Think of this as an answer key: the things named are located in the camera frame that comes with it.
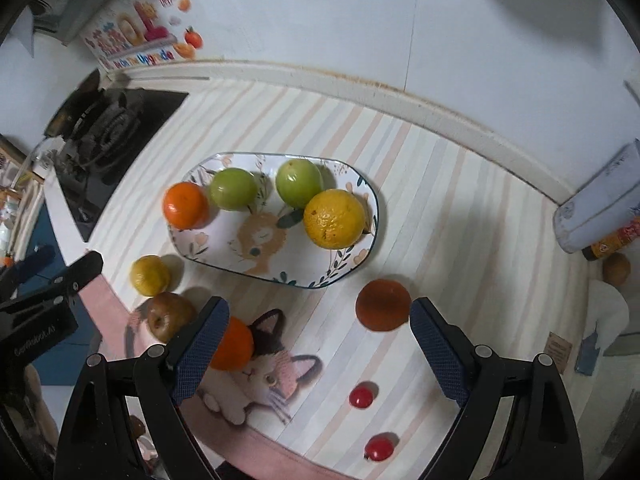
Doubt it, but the orange tangerine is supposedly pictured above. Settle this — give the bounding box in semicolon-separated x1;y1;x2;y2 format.
162;182;209;230
209;316;254;372

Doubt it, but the brown red apple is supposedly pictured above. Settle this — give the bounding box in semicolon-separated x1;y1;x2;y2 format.
146;292;198;344

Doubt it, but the red cherry tomato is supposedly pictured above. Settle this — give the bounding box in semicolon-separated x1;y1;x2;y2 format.
363;434;395;463
348;385;375;410

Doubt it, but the dark red-orange fruit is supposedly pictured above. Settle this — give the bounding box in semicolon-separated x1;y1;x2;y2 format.
355;278;411;332

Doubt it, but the small yellow lemon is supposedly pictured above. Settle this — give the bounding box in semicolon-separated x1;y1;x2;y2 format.
129;255;171;297

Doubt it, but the green apple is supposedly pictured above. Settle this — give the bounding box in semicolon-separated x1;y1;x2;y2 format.
276;158;323;209
209;168;258;210

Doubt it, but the large yellow orange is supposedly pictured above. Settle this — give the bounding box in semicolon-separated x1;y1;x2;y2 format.
303;188;367;249

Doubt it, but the blue kitchen cabinet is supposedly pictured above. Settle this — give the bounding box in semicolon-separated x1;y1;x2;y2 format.
17;205;102;388

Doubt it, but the calico cat shaped mat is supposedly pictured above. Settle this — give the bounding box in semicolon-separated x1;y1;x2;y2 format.
124;306;321;428

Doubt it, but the black gas stove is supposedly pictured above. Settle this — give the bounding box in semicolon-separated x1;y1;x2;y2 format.
54;89;188;242

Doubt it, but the small brown card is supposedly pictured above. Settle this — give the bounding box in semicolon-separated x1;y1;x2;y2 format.
544;332;573;374

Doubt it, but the floral oval ceramic plate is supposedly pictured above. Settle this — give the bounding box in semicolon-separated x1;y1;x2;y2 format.
168;152;380;289

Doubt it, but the black frying pan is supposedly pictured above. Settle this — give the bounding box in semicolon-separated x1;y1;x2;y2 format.
44;68;102;139

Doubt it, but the tissue pack with tissue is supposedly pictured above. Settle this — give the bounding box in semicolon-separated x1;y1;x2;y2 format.
575;280;639;376

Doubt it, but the silver gas canister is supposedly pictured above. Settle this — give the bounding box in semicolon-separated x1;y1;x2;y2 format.
552;139;640;254

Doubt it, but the dark soy sauce bottle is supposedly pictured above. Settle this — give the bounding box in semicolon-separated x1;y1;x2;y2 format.
582;218;640;261

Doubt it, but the colourful wall sticker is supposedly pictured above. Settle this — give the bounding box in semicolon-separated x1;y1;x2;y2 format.
80;0;205;72

